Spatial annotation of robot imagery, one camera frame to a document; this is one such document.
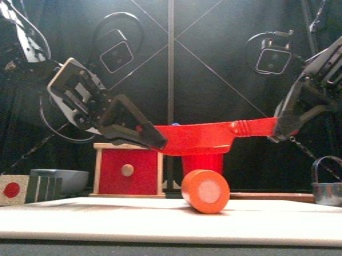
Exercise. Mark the red toy saucepan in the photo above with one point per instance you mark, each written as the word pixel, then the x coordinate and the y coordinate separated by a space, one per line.
pixel 201 136

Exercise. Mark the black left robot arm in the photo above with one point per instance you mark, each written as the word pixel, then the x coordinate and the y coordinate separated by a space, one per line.
pixel 18 36

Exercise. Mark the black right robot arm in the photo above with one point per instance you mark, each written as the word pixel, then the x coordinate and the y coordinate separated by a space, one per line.
pixel 328 20

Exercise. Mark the orange toy carrot piece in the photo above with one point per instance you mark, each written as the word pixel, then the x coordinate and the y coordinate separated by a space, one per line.
pixel 206 191

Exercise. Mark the wooden box with red panel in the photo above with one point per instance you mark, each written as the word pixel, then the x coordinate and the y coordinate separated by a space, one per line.
pixel 127 170

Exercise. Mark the red plastic cup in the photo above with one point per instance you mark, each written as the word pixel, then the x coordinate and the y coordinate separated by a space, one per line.
pixel 202 164

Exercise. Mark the grey bowl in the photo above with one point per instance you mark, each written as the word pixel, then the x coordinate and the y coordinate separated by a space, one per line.
pixel 71 180

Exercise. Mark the dark green sliced block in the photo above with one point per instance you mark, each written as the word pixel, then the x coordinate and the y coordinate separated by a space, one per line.
pixel 43 188

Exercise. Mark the dark metal padlock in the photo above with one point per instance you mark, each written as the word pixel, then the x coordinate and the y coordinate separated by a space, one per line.
pixel 329 193

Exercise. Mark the white cutting board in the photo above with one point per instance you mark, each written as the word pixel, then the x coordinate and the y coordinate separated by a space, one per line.
pixel 134 220

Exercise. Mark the brown wooden strip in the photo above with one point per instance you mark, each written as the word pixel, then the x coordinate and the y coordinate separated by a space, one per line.
pixel 272 197

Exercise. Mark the white block with red dot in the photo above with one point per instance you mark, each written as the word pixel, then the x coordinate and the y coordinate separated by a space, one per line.
pixel 12 190

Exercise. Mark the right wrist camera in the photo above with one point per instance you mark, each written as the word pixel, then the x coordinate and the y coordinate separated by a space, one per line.
pixel 274 60

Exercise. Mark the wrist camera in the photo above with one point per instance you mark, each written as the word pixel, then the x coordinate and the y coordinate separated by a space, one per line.
pixel 274 60
pixel 117 53

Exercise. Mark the vertical metal frame post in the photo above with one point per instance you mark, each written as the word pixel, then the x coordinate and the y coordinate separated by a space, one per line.
pixel 171 83

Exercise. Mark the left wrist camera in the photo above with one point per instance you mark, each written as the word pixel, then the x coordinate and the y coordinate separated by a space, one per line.
pixel 117 53

